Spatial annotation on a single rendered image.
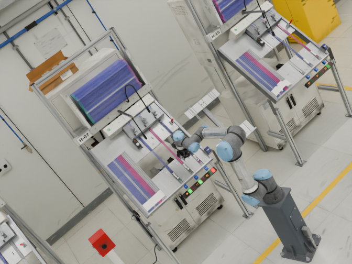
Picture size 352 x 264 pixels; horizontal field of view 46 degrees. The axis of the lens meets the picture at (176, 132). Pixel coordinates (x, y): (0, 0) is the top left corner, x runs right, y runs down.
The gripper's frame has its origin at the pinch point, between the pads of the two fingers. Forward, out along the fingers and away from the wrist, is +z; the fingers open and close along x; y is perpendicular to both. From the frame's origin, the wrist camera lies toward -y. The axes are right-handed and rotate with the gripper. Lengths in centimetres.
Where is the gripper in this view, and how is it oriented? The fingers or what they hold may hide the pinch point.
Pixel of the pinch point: (183, 157)
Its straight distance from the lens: 317.4
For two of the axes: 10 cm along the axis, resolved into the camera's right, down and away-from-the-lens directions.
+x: 7.4, -6.2, 2.7
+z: 1.6, 5.5, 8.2
